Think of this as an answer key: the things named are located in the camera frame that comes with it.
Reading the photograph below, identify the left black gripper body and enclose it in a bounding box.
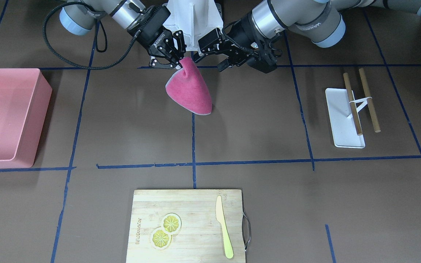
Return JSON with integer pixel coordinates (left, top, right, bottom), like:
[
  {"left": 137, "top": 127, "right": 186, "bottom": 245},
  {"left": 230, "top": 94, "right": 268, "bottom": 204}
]
[{"left": 225, "top": 13, "right": 282, "bottom": 73}]

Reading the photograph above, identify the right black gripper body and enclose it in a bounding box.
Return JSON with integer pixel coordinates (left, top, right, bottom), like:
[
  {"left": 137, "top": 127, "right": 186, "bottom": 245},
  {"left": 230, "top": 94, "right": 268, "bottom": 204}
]
[{"left": 127, "top": 5, "right": 177, "bottom": 59}]

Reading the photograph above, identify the pink grey cleaning cloth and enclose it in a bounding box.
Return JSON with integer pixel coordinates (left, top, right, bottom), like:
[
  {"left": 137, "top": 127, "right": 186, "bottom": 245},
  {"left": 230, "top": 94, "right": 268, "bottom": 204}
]
[{"left": 165, "top": 57, "right": 212, "bottom": 115}]

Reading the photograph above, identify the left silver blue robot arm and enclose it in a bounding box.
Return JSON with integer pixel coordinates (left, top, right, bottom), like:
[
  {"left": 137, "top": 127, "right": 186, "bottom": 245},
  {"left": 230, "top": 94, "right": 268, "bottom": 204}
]
[{"left": 192, "top": 0, "right": 421, "bottom": 73}]

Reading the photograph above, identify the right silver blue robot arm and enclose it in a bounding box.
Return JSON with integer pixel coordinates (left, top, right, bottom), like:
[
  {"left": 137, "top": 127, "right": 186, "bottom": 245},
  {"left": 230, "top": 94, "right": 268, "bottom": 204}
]
[{"left": 60, "top": 0, "right": 186, "bottom": 69}]

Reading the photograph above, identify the inner wooden rack rod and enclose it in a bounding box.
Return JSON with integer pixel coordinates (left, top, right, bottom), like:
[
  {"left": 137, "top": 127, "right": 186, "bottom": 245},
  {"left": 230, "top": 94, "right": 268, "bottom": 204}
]
[{"left": 343, "top": 73, "right": 363, "bottom": 136}]

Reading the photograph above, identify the wooden rack rod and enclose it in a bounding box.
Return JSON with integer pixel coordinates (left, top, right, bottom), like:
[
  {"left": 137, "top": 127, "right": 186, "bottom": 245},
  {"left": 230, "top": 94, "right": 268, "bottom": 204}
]
[
  {"left": 358, "top": 68, "right": 381, "bottom": 133},
  {"left": 343, "top": 73, "right": 363, "bottom": 136}
]

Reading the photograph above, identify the white towel rack tray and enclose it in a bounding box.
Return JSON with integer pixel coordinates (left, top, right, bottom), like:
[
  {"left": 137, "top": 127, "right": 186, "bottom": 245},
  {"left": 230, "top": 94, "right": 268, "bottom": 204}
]
[{"left": 325, "top": 88, "right": 365, "bottom": 149}]

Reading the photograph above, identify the outer wooden rack rod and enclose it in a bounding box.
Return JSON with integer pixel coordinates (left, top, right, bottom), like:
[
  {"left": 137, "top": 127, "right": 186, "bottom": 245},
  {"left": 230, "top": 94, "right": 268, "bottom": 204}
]
[{"left": 358, "top": 68, "right": 381, "bottom": 133}]

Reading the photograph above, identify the pink plastic bin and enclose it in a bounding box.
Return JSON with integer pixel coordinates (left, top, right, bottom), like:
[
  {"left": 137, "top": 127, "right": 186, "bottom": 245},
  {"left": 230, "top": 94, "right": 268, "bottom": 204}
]
[{"left": 0, "top": 68, "right": 52, "bottom": 169}]

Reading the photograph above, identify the yellow plastic knife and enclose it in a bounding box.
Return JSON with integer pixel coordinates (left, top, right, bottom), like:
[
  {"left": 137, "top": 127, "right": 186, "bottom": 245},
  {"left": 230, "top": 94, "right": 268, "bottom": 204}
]
[{"left": 215, "top": 195, "right": 234, "bottom": 259}]

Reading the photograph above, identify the lemon slice near knife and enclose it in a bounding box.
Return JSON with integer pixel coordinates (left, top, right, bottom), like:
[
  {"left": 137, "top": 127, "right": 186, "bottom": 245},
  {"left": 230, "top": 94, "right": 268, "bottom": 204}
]
[{"left": 161, "top": 213, "right": 182, "bottom": 235}]

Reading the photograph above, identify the bamboo cutting board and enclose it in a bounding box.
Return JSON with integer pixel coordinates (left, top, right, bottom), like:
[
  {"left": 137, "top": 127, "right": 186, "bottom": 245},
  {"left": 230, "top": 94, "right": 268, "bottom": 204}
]
[{"left": 125, "top": 189, "right": 247, "bottom": 263}]

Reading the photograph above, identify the lemon slice near logo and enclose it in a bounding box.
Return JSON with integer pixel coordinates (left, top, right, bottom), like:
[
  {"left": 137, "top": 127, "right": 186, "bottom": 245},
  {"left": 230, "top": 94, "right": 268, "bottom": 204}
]
[{"left": 150, "top": 228, "right": 172, "bottom": 250}]

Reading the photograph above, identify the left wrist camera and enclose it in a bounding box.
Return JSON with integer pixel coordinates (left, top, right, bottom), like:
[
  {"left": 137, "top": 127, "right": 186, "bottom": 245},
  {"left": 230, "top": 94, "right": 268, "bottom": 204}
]
[{"left": 198, "top": 28, "right": 224, "bottom": 55}]

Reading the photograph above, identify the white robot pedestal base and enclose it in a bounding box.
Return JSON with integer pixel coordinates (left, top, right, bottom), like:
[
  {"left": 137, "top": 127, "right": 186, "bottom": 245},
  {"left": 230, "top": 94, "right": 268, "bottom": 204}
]
[{"left": 162, "top": 0, "right": 223, "bottom": 56}]

